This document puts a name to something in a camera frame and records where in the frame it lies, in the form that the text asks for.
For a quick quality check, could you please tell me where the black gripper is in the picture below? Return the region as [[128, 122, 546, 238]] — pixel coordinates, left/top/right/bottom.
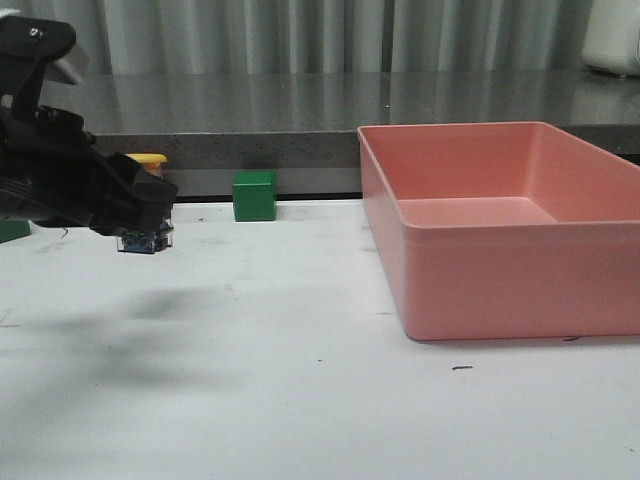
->
[[1, 14, 178, 236]]

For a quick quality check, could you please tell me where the yellow push button switch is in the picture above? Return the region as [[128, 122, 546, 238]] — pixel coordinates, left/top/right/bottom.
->
[[117, 153, 173, 254]]

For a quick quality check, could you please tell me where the green block at left edge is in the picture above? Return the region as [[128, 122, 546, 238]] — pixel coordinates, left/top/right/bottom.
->
[[0, 220, 31, 244]]

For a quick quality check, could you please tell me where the green cube block centre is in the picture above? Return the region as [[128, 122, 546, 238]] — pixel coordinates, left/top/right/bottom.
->
[[232, 171, 276, 222]]

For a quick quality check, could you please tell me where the pink plastic bin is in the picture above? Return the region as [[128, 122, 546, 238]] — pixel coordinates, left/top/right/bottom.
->
[[358, 122, 639, 341]]

